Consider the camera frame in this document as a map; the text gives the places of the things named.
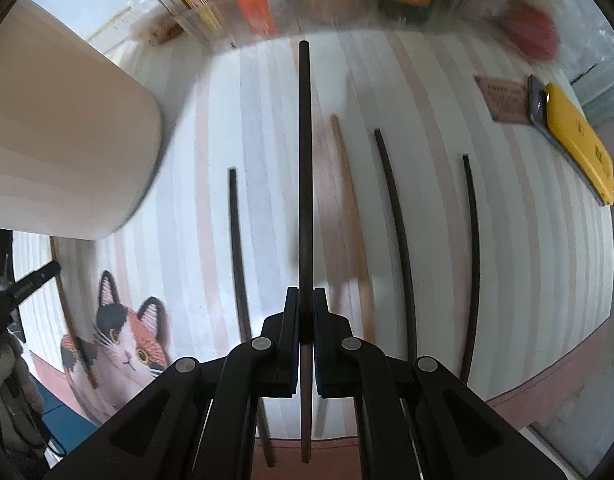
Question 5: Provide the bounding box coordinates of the clear bag of tomatoes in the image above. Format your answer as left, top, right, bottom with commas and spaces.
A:
434, 0, 614, 88

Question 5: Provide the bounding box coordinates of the yellow flat case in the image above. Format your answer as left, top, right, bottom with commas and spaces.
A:
527, 75, 614, 207

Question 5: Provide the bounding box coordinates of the striped cat print tablecloth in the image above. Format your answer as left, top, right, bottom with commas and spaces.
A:
10, 10, 614, 480

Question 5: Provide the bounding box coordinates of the beige utensil holder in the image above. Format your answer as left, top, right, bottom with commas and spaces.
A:
0, 0, 164, 242

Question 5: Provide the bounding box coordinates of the brown card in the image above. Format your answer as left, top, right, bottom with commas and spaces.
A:
474, 74, 534, 124

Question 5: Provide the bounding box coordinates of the white plastic bag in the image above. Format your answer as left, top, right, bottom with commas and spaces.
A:
24, 0, 184, 47

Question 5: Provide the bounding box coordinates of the brown lidded jar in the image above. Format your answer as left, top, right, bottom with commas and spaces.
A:
287, 0, 380, 27

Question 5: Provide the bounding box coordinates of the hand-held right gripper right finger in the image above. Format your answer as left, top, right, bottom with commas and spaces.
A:
313, 287, 570, 480

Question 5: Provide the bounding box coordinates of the dark wooden chopstick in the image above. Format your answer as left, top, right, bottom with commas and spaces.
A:
297, 39, 316, 465
227, 167, 277, 467
374, 128, 419, 362
459, 154, 482, 387

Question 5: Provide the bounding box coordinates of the clear plastic organiser tray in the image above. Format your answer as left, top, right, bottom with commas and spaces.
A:
144, 0, 440, 55

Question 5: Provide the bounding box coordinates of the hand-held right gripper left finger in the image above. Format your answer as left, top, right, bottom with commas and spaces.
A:
47, 287, 300, 480

